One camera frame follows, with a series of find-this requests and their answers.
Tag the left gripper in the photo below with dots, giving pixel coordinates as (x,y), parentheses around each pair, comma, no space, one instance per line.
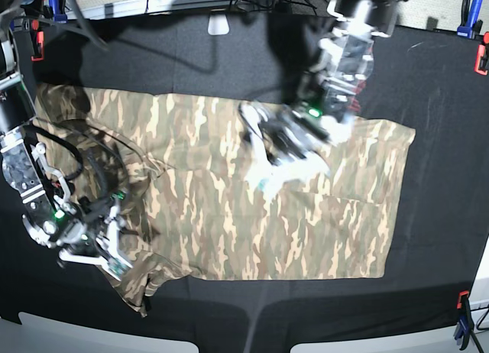
(284,146)

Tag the camouflage t-shirt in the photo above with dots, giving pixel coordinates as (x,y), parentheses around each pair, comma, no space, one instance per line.
(191,210)

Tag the orange clamp far left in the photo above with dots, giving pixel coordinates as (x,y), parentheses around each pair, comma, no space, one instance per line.
(37,40)

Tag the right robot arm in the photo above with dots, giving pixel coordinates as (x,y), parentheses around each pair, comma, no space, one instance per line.
(24,162)

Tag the orange blue clamp bottom right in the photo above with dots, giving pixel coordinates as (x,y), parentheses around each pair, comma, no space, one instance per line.
(464,330)

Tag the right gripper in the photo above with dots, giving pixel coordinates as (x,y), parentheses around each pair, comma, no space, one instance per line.
(90,234)

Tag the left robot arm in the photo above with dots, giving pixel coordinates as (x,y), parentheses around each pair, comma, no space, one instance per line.
(345,60)

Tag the blue clamp top left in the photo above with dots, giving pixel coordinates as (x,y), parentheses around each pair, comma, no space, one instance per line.
(57,9)

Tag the orange clamp far right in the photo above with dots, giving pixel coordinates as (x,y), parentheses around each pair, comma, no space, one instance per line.
(481,60)

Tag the black table cloth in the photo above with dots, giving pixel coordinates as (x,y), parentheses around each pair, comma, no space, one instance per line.
(421,79)

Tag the blue clamp top right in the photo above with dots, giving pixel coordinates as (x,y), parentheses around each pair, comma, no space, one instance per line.
(471,24)

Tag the white tab on cloth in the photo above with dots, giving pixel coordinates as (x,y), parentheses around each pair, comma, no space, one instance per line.
(218,24)

